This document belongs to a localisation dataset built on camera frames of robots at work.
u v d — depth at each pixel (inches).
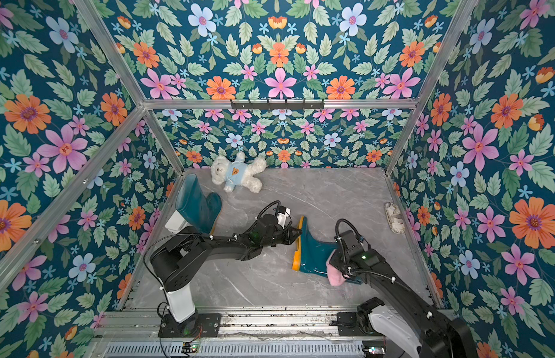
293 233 32.9
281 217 32.3
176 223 37.1
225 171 42.4
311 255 33.2
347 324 28.5
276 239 30.8
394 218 38.5
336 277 31.3
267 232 28.6
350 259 23.9
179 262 19.1
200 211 34.0
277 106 36.4
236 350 27.6
